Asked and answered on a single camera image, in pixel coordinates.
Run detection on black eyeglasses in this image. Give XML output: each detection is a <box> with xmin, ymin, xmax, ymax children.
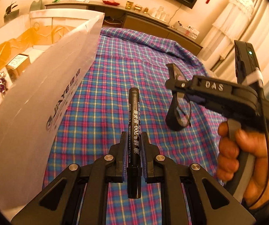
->
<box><xmin>165</xmin><ymin>64</ymin><xmax>192</xmax><ymax>132</ymax></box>

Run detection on black marker pen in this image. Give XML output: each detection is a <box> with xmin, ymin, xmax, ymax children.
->
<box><xmin>127</xmin><ymin>87</ymin><xmax>142</xmax><ymax>199</ymax></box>

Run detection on gold metal tin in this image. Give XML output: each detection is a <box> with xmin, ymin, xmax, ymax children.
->
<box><xmin>6</xmin><ymin>54</ymin><xmax>31</xmax><ymax>82</ymax></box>

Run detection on person right hand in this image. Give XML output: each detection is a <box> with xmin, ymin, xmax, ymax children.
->
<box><xmin>216</xmin><ymin>122</ymin><xmax>269</xmax><ymax>209</ymax></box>

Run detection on black tracker device green light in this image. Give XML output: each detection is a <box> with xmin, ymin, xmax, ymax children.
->
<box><xmin>234</xmin><ymin>40</ymin><xmax>263</xmax><ymax>91</ymax></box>

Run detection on white box on cabinet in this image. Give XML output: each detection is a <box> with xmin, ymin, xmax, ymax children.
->
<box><xmin>173</xmin><ymin>21</ymin><xmax>199</xmax><ymax>40</ymax></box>

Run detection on white air conditioner with cover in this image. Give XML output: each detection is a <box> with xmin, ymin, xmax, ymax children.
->
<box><xmin>198</xmin><ymin>0</ymin><xmax>254</xmax><ymax>61</ymax></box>

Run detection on clear glass cups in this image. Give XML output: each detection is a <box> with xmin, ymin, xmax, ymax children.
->
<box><xmin>149</xmin><ymin>7</ymin><xmax>169</xmax><ymax>22</ymax></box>

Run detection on blue plaid cloth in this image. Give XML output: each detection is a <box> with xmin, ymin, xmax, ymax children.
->
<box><xmin>44</xmin><ymin>28</ymin><xmax>223</xmax><ymax>184</ymax></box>

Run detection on gold jar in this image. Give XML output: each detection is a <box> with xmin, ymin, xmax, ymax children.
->
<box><xmin>125</xmin><ymin>1</ymin><xmax>134</xmax><ymax>10</ymax></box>

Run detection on grey tv cabinet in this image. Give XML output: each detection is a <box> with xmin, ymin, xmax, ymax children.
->
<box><xmin>45</xmin><ymin>0</ymin><xmax>202</xmax><ymax>55</ymax></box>

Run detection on red tray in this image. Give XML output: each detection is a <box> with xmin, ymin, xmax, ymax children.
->
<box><xmin>102</xmin><ymin>0</ymin><xmax>120</xmax><ymax>6</ymax></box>

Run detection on white cardboard box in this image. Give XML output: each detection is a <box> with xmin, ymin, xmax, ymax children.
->
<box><xmin>0</xmin><ymin>9</ymin><xmax>104</xmax><ymax>210</ymax></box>

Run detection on green plastic chair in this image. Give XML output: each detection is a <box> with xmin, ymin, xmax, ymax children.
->
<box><xmin>29</xmin><ymin>0</ymin><xmax>45</xmax><ymax>12</ymax></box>

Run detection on black cable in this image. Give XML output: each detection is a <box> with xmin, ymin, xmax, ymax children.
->
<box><xmin>247</xmin><ymin>91</ymin><xmax>269</xmax><ymax>208</ymax></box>

